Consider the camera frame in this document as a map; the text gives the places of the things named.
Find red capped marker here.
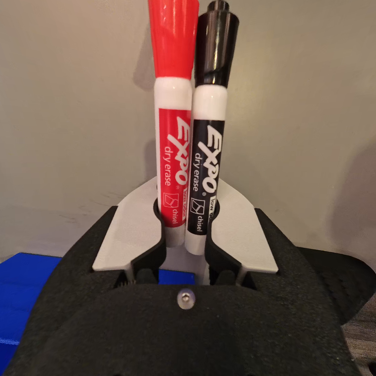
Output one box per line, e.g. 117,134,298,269
147,0,200,246

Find black textured pad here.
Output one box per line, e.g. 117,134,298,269
297,247,376,325

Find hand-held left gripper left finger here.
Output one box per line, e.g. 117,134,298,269
92,178,167,277

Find blue plastic bin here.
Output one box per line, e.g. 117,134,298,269
0,252,196,353

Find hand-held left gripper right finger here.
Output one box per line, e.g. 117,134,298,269
206,179,279,278

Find black capped marker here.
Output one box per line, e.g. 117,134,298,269
184,0,240,254

